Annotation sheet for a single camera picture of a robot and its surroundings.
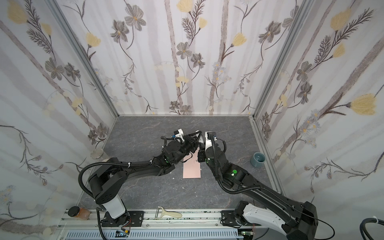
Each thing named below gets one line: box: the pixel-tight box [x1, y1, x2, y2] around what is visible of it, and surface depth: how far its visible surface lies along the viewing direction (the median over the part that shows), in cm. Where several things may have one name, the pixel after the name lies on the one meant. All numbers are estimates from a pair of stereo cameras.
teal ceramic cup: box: [250, 152, 266, 168], surface depth 92 cm
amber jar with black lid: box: [68, 206, 91, 221], surface depth 70 cm
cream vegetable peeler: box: [155, 206, 183, 219], surface depth 78 cm
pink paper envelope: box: [183, 147, 201, 179], surface depth 93 cm
